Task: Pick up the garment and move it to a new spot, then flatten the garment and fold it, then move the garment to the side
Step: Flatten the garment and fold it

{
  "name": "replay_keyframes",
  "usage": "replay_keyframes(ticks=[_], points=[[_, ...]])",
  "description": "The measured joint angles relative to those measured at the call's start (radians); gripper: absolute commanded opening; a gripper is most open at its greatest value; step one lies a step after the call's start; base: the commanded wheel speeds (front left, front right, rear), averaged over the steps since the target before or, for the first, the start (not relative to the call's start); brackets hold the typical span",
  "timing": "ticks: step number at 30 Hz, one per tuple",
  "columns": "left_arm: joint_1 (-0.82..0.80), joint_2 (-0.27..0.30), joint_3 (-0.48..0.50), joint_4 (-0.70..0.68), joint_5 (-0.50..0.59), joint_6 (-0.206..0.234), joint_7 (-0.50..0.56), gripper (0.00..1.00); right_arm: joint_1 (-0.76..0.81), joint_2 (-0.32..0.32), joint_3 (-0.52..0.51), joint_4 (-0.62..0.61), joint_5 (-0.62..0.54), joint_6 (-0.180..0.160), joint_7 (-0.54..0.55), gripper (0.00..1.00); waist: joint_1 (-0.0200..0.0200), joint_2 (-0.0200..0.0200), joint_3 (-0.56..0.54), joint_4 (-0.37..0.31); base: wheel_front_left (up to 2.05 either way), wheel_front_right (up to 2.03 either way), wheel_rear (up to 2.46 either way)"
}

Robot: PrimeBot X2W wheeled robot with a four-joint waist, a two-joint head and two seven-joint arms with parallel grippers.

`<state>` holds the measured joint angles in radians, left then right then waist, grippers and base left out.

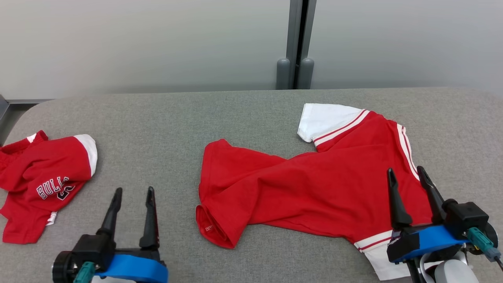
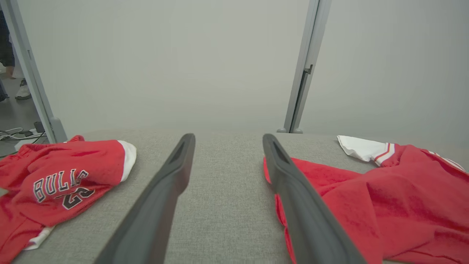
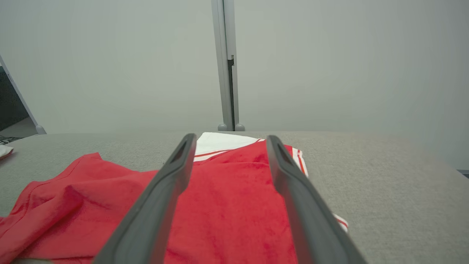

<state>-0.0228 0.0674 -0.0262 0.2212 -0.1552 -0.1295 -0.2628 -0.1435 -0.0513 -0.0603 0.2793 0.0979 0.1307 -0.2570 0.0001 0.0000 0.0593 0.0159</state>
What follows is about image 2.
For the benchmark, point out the red white-sleeved Bulls jersey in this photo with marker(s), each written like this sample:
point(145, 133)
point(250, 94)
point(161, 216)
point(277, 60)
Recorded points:
point(403, 201)

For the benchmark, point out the red Bulls shirt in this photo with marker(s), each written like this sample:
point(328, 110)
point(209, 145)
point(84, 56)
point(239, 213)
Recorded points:
point(73, 157)

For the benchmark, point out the black power adapter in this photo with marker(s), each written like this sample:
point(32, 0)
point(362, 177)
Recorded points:
point(39, 127)

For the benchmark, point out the white sneaker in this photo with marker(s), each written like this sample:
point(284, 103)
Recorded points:
point(22, 92)

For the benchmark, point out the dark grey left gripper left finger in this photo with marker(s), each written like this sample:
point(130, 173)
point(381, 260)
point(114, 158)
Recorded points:
point(154, 212)

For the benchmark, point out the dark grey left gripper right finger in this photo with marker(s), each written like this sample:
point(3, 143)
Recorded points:
point(304, 212)

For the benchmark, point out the grey partition end post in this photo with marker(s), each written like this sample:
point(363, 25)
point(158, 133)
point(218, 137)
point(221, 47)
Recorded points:
point(34, 82)

